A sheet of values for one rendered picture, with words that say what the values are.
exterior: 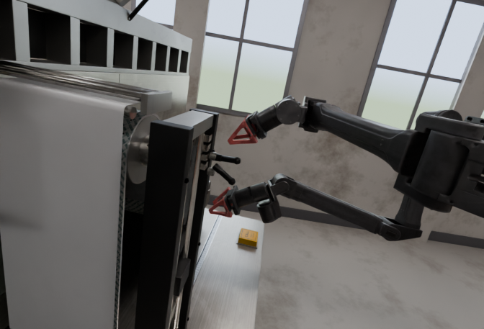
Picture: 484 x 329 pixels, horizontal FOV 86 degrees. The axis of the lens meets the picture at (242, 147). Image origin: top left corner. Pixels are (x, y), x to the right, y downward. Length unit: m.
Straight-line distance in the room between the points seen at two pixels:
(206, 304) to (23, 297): 0.41
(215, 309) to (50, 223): 0.46
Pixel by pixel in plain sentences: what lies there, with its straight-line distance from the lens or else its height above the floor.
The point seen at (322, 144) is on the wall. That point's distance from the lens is 2.94.
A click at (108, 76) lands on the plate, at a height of 1.43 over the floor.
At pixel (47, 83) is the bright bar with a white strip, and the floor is 1.44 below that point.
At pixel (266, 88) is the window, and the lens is 2.71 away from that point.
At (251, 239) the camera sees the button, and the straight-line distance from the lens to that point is 1.04.
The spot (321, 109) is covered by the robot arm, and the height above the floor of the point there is 1.47.
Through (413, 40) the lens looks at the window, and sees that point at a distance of 3.16.
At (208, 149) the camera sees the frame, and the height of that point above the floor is 1.38.
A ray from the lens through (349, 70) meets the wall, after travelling 2.91.
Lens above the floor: 1.51
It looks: 16 degrees down
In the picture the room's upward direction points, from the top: 10 degrees clockwise
